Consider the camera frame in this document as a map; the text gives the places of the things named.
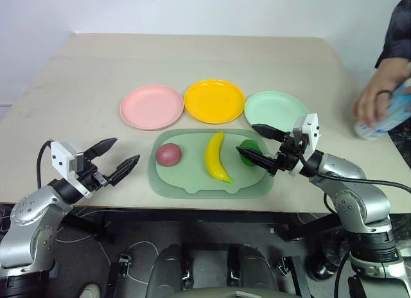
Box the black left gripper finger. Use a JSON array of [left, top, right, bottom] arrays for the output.
[[108, 154, 141, 187], [83, 137, 118, 160]]

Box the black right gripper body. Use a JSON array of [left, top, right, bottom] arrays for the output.
[[274, 132, 305, 176]]

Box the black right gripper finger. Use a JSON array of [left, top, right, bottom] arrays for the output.
[[236, 146, 279, 177], [251, 123, 286, 143]]

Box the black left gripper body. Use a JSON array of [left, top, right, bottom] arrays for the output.
[[78, 156, 113, 191]]

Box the green pepper toy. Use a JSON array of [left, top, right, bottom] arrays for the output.
[[238, 139, 265, 168]]

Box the light green plate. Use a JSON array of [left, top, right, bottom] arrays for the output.
[[244, 91, 310, 134]]

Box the red potato toy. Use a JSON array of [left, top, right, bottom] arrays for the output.
[[155, 143, 183, 168]]

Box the yellow plate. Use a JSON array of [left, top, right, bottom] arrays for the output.
[[184, 79, 247, 125]]

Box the pink plate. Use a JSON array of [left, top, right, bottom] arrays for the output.
[[119, 84, 185, 131]]

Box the person's bare hand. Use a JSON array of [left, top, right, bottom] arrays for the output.
[[353, 58, 411, 128]]

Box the yellow banana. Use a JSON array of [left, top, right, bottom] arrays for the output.
[[205, 131, 234, 184]]

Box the green translucent tray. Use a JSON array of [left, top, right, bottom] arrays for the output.
[[148, 128, 275, 200]]

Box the dark rounded robot leg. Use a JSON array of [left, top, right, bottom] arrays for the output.
[[145, 244, 194, 298], [227, 243, 277, 294]]

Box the white shoe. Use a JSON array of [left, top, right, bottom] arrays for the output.
[[78, 283, 102, 298]]

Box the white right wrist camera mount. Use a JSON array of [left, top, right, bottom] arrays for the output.
[[288, 112, 322, 177]]

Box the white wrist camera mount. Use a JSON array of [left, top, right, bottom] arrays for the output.
[[288, 112, 322, 177], [50, 140, 93, 198]]

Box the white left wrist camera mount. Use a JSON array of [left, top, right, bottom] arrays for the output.
[[50, 140, 93, 198]]

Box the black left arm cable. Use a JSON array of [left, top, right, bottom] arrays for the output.
[[36, 139, 54, 190]]

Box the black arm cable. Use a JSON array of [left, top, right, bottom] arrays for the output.
[[36, 139, 54, 190], [295, 149, 411, 194]]

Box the white floor cable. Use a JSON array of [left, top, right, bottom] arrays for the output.
[[56, 210, 155, 285]]

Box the black table frame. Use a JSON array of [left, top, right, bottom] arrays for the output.
[[60, 206, 346, 245]]

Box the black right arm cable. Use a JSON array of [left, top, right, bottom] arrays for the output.
[[295, 149, 411, 194]]

